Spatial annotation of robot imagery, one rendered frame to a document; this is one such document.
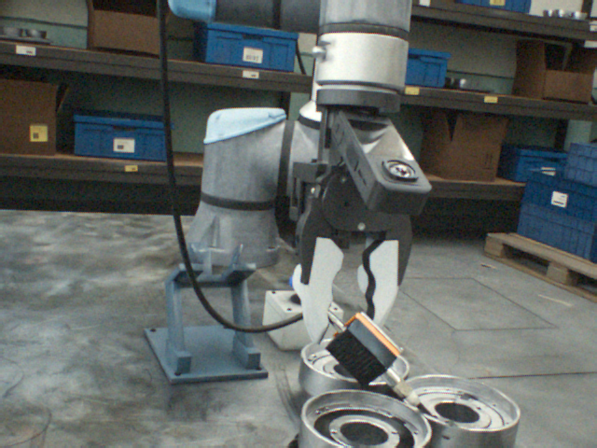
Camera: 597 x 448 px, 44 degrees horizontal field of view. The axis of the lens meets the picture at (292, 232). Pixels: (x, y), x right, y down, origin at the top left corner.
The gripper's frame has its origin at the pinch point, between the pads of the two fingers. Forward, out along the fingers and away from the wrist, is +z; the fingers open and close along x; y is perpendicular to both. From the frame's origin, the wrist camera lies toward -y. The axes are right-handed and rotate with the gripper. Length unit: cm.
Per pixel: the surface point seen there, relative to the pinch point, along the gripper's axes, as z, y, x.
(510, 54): -94, 396, -290
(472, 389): 6.2, 1.8, -14.2
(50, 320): 6.2, 29.2, 22.8
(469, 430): 6.7, -6.4, -8.7
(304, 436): 7.4, -3.9, 4.7
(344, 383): 5.6, 3.1, -1.6
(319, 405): 6.6, 0.5, 1.8
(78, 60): -51, 336, 4
